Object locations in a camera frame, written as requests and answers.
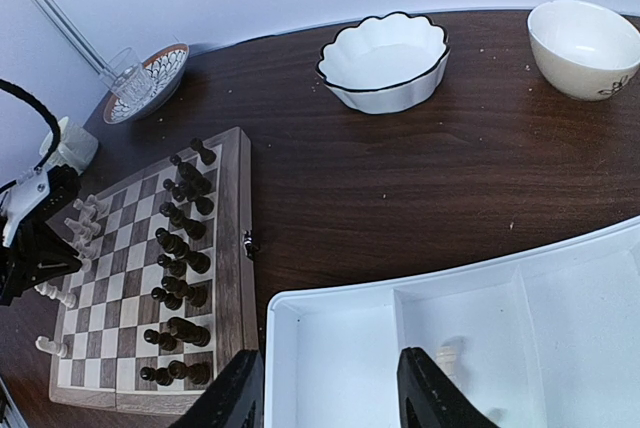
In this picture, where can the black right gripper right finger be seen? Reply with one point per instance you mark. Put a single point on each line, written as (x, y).
(428, 398)

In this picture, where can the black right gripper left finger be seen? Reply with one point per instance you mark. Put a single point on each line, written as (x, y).
(234, 399)

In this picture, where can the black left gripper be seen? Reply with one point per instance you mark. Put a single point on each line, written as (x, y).
(37, 254)

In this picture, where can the white chess knight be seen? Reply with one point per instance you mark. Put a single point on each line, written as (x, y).
(83, 228)

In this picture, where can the white chess rook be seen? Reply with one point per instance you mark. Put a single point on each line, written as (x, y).
(92, 205)

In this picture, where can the white chess queen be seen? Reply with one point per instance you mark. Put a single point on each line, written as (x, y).
(52, 347)

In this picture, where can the pile of white chess pieces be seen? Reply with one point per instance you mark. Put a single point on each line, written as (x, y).
(449, 358)

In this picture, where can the wooden chess board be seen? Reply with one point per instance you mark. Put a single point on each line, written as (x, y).
(116, 327)

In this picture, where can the dark chess pieces row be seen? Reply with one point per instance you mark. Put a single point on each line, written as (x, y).
(175, 341)

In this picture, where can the dark chess pawn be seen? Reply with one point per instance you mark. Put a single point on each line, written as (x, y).
(179, 164)

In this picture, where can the dark chess piece corner rook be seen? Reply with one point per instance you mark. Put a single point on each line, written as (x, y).
(207, 156)

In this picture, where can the cream ceramic mug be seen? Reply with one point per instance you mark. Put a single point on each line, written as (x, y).
(76, 149)

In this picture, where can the white plastic divided tray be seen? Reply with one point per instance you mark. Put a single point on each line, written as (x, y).
(548, 337)

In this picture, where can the clear drinking glass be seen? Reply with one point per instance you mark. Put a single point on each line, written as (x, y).
(127, 78)

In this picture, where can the patterned brown rim plate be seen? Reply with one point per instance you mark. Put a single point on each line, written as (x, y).
(166, 68)

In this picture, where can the white scalloped bowl black rim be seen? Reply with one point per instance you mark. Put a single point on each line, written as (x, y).
(385, 65)

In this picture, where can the cream round bowl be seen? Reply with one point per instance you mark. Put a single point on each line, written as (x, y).
(585, 51)

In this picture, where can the left aluminium frame post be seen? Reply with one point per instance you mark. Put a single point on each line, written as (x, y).
(53, 12)

